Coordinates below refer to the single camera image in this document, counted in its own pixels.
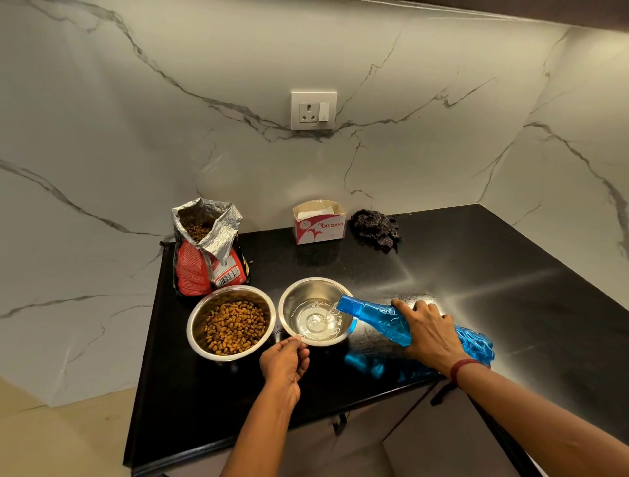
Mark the brown base cabinet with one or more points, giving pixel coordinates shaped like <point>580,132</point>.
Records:
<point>417,442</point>

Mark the blue water bottle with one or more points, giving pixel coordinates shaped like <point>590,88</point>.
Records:
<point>378,317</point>

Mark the white wall socket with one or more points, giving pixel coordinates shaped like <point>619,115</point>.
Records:
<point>313,110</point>

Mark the red black pet food bag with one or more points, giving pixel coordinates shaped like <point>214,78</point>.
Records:
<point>191,272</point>

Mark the person's right forearm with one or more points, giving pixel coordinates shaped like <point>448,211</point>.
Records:
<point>540,422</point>

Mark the steel bowl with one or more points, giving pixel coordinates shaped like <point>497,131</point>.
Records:
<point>304,290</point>
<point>196,324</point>

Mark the dark checked cloth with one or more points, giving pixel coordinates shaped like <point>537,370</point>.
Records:
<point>376,228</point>

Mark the person's left hand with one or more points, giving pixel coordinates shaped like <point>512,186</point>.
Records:
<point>282,371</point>

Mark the person's left forearm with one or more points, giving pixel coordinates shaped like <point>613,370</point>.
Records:
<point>260,437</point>

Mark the red wrist band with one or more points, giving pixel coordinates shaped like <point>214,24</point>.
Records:
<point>464,367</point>

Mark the red and white tissue box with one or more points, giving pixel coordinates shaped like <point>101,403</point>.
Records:
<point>322,228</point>

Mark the person's right hand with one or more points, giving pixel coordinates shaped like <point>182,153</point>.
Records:
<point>435,339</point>

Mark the brown wall cabinet door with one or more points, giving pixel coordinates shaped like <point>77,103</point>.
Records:
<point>540,12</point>

